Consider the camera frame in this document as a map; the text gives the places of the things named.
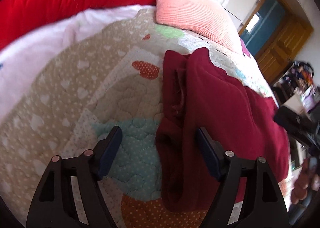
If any dark red sweater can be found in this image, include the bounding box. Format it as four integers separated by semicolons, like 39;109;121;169
156;47;290;212

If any pile of clothes on shelf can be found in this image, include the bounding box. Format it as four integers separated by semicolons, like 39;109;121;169
281;61;314;89

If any right hand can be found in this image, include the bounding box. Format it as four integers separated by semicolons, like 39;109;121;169
291;158;319;205

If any white shelf unit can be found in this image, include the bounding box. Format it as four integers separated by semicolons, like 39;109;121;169
274;85;319;169

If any patchwork quilted bedspread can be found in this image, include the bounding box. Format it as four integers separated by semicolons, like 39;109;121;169
1;7;272;227

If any wooden door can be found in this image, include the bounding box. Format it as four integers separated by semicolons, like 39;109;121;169
256;15;313;85

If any purple cloth on bed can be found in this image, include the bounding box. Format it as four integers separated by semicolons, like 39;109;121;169
240;39;251;58

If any teal glass door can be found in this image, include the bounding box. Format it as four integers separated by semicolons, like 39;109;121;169
240;0;286;56

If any white fleece blanket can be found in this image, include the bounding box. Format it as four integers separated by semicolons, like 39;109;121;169
1;5;144;118

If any pink square pillow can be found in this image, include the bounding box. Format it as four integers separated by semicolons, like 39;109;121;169
156;0;242;54

